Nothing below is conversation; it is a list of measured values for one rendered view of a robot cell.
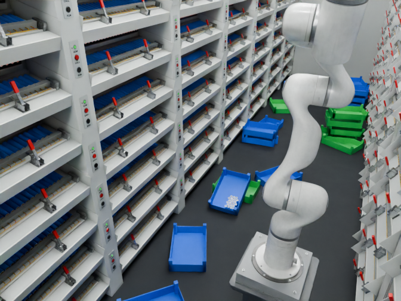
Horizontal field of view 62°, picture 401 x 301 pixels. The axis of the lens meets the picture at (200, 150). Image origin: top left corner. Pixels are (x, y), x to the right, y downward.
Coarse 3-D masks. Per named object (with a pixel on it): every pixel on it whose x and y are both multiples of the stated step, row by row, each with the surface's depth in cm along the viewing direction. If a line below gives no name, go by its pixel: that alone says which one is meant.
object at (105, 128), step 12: (144, 72) 183; (156, 72) 180; (168, 84) 180; (156, 96) 169; (168, 96) 179; (120, 108) 151; (132, 108) 154; (144, 108) 159; (108, 120) 142; (120, 120) 144; (132, 120) 154; (108, 132) 139
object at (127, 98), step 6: (150, 84) 172; (156, 84) 177; (138, 90) 164; (126, 96) 156; (132, 96) 160; (120, 102) 152; (102, 108) 143; (108, 108) 145; (114, 108) 149; (96, 114) 139; (102, 114) 142; (108, 114) 143
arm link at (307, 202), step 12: (300, 192) 118; (312, 192) 117; (324, 192) 118; (288, 204) 119; (300, 204) 118; (312, 204) 116; (324, 204) 117; (276, 216) 130; (288, 216) 128; (300, 216) 122; (312, 216) 118; (276, 228) 128; (288, 228) 125; (300, 228) 125; (288, 240) 128
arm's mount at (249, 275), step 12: (252, 240) 153; (264, 240) 153; (252, 252) 147; (300, 252) 148; (240, 264) 141; (252, 264) 142; (300, 264) 142; (240, 276) 137; (252, 276) 137; (264, 276) 136; (300, 276) 137; (252, 288) 137; (264, 288) 134; (276, 288) 132; (288, 288) 132; (300, 288) 132; (288, 300) 131
